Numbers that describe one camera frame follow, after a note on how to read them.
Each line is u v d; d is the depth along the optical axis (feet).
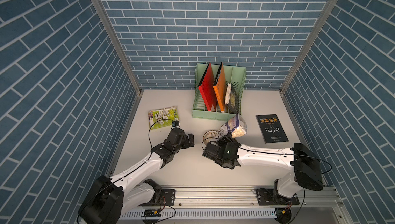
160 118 3.33
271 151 1.60
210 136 3.05
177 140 2.14
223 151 1.89
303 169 1.33
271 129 3.22
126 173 1.52
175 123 2.50
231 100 3.07
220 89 2.87
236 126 2.40
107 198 1.30
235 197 2.47
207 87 2.77
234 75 3.38
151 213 2.37
